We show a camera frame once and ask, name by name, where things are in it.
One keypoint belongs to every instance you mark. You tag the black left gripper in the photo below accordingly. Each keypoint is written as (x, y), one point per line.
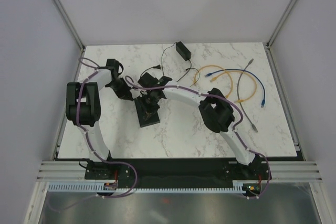
(126, 94)

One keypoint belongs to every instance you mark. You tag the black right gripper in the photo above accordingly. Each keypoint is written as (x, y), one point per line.
(152, 109)

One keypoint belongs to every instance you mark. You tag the black network switch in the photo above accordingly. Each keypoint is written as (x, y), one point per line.
(147, 112)

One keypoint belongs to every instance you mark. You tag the black power adapter box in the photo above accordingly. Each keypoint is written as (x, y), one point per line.
(183, 51)

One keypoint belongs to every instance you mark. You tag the yellow ethernet cable short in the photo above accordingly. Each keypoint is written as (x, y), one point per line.
(218, 67)

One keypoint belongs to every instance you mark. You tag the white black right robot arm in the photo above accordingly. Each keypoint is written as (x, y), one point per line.
(216, 112)

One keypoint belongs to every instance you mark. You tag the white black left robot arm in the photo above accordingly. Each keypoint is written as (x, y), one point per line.
(83, 107)

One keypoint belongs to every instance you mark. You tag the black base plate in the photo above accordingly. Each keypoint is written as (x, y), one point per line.
(173, 171)

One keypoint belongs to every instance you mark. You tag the aluminium frame rail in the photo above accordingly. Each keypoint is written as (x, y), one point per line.
(280, 170)

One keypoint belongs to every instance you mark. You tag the white slotted cable duct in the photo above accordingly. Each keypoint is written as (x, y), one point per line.
(104, 187)

